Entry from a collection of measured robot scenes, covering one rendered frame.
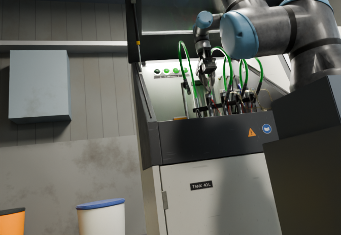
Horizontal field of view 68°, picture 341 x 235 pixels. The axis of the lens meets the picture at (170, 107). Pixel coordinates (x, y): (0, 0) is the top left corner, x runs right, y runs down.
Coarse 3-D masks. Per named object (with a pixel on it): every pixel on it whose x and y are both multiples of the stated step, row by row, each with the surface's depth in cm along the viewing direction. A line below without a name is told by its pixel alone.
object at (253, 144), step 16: (256, 112) 103; (160, 128) 95; (176, 128) 96; (192, 128) 97; (208, 128) 98; (224, 128) 99; (240, 128) 100; (256, 128) 101; (272, 128) 102; (160, 144) 94; (176, 144) 94; (192, 144) 95; (208, 144) 96; (224, 144) 97; (240, 144) 98; (256, 144) 99; (176, 160) 93; (192, 160) 94
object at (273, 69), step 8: (264, 56) 148; (272, 56) 148; (248, 64) 156; (256, 64) 147; (264, 64) 144; (272, 64) 145; (280, 64) 146; (264, 72) 142; (272, 72) 142; (280, 72) 143; (272, 80) 139; (280, 80) 140; (288, 80) 141; (288, 88) 138
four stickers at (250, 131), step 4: (264, 124) 102; (268, 124) 102; (248, 128) 101; (252, 128) 101; (264, 128) 102; (268, 128) 102; (248, 132) 100; (252, 132) 100; (264, 132) 101; (268, 132) 102; (248, 136) 100; (252, 136) 100
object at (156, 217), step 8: (200, 160) 96; (152, 168) 91; (144, 176) 136; (152, 176) 92; (144, 184) 142; (152, 184) 95; (160, 184) 90; (152, 192) 98; (160, 192) 89; (152, 200) 101; (160, 200) 88; (152, 208) 104; (160, 208) 87; (152, 216) 107; (160, 216) 87; (152, 224) 111; (160, 224) 86; (152, 232) 115; (160, 232) 85
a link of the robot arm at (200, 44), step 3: (198, 42) 128; (201, 42) 127; (204, 42) 127; (207, 42) 128; (195, 45) 130; (198, 45) 128; (201, 45) 127; (204, 45) 127; (207, 45) 127; (210, 45) 131; (198, 48) 128; (201, 48) 127
